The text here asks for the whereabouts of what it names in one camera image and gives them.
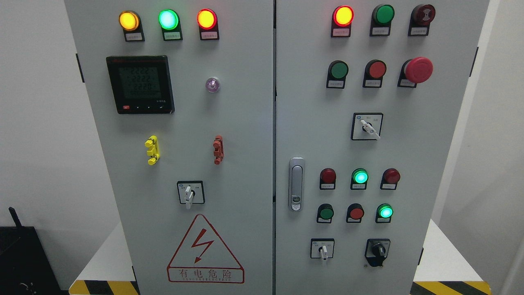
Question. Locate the white rotary light switch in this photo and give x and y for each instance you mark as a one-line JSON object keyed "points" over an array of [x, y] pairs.
{"points": [[190, 193]]}

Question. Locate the yellow indicator light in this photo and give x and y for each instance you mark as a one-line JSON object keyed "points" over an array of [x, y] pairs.
{"points": [[132, 26]]}

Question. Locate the red terminal connector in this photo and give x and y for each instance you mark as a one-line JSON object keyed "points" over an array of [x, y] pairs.
{"points": [[218, 149]]}

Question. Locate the dark red indicator left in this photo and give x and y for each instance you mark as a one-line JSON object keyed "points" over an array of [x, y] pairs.
{"points": [[327, 179]]}

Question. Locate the dark red indicator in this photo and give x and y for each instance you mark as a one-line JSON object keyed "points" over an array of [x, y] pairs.
{"points": [[327, 179], [390, 179]]}

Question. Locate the clear white lamp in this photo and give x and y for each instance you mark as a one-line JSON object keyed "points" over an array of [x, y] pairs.
{"points": [[213, 84]]}

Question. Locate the green push button lower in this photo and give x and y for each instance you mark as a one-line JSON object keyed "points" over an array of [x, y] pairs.
{"points": [[325, 213]]}

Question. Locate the grey left cabinet door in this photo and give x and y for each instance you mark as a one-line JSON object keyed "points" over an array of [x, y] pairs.
{"points": [[238, 191]]}

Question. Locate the grey cabinet door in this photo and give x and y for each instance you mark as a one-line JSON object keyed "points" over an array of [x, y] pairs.
{"points": [[315, 123], [238, 191]]}

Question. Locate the lit green indicator middle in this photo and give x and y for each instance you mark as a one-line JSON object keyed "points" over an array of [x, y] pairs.
{"points": [[359, 179]]}

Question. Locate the yellow terminal connector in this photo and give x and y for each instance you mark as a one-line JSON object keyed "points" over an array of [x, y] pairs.
{"points": [[152, 150]]}

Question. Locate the green push button upper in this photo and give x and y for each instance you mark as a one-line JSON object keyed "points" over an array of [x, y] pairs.
{"points": [[336, 75]]}

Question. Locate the red push button lower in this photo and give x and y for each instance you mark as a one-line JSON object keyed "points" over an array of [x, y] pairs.
{"points": [[355, 213]]}

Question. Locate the red push button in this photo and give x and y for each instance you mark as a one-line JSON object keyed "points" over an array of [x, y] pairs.
{"points": [[355, 213], [374, 71]]}

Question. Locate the grey right cabinet door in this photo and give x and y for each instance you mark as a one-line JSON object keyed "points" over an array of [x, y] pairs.
{"points": [[315, 123]]}

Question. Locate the red electrical warning sticker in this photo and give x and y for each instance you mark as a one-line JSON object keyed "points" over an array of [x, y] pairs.
{"points": [[203, 257]]}

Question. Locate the dark red indicator right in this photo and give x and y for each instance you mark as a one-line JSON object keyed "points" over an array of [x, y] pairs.
{"points": [[390, 179]]}

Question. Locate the black digital power meter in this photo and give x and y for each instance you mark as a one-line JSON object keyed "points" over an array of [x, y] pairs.
{"points": [[141, 84]]}

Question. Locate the red push button upper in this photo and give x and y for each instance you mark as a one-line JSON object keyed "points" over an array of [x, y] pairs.
{"points": [[374, 71]]}

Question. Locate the lit green push button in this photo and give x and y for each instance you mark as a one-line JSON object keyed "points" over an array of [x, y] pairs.
{"points": [[384, 213]]}

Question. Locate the red indicator light top left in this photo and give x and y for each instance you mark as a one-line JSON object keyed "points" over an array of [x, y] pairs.
{"points": [[208, 24]]}

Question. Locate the lit red indicator right door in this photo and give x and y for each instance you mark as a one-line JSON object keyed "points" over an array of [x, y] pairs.
{"points": [[342, 18]]}

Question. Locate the green indicator light top left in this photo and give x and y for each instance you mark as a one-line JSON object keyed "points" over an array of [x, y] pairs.
{"points": [[170, 25]]}

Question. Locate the red emergency stop button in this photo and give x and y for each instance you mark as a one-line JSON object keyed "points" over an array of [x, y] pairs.
{"points": [[415, 71]]}

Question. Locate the unlit green indicator top right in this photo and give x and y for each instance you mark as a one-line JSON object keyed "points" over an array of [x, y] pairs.
{"points": [[382, 17]]}

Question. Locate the dark red buzzer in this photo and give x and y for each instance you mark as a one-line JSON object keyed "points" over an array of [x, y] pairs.
{"points": [[421, 17]]}

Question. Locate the white cabinet base platform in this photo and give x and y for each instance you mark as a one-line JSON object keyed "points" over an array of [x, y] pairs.
{"points": [[441, 271]]}

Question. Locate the black box with antenna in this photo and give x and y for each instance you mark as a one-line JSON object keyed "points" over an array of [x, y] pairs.
{"points": [[24, 267]]}

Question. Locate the silver door lock handle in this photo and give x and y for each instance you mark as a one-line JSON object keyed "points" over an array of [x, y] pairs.
{"points": [[296, 170]]}

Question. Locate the white selector switch upper right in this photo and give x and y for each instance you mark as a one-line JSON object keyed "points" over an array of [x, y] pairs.
{"points": [[366, 126]]}

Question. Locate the white selector switch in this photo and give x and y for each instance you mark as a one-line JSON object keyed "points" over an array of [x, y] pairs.
{"points": [[322, 248], [366, 126]]}

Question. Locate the white selector switch lower right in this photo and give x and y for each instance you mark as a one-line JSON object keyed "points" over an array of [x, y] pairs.
{"points": [[322, 248]]}

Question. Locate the black rotary knob switch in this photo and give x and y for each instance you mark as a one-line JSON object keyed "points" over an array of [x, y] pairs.
{"points": [[376, 251]]}

